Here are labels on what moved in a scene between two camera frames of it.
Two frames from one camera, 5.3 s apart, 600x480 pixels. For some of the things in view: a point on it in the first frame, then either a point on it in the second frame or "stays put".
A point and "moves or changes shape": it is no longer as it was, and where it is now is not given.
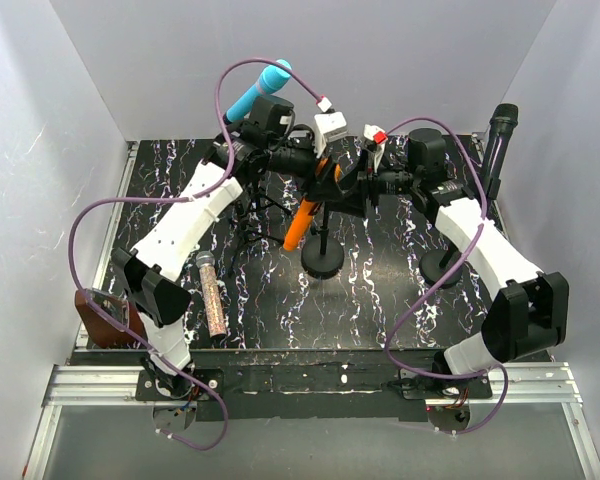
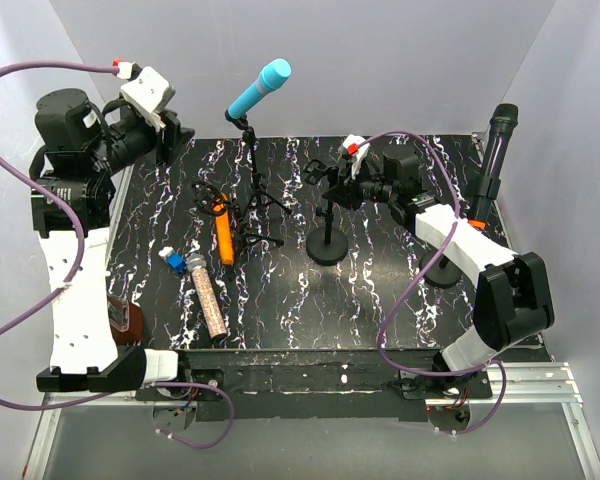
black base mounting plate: x=312 y=385 stays put
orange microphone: x=306 y=209 -> x=221 y=207
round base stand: x=435 y=263 stays put
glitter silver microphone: x=206 y=260 moves or changes shape
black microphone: x=502 y=122 stays put
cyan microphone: x=272 y=80 stays put
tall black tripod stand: x=259 y=200 stays put
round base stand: x=322 y=257 moves or changes shape
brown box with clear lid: x=109 y=334 stays put
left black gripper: x=324 y=186 -> x=172 y=137
